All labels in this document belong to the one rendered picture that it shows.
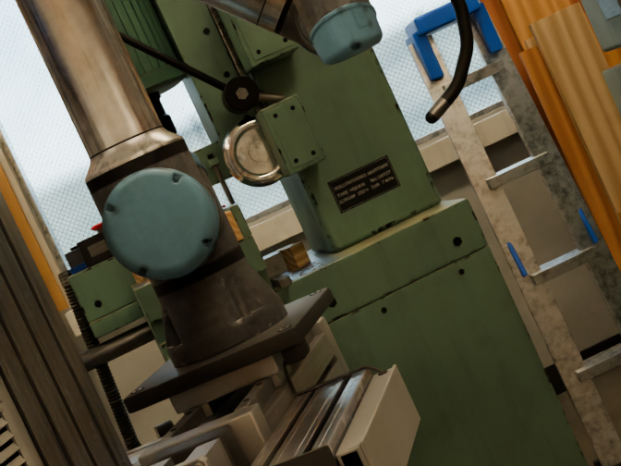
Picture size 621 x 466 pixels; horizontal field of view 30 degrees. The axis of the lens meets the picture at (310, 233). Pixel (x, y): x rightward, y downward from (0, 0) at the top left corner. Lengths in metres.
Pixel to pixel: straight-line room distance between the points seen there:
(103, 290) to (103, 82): 0.92
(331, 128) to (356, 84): 0.09
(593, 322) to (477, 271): 1.64
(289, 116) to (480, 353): 0.52
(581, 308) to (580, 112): 0.66
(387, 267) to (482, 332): 0.20
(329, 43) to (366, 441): 0.43
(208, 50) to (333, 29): 0.86
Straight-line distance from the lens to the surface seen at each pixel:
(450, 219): 1.98
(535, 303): 2.75
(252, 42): 1.97
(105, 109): 1.23
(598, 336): 3.63
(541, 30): 3.26
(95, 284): 2.10
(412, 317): 1.97
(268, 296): 1.37
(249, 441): 1.19
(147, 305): 1.88
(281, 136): 1.94
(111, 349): 2.10
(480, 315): 2.00
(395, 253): 1.96
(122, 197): 1.20
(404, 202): 2.08
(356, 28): 1.24
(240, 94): 1.98
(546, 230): 3.55
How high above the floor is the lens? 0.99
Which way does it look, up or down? 4 degrees down
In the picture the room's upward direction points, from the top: 25 degrees counter-clockwise
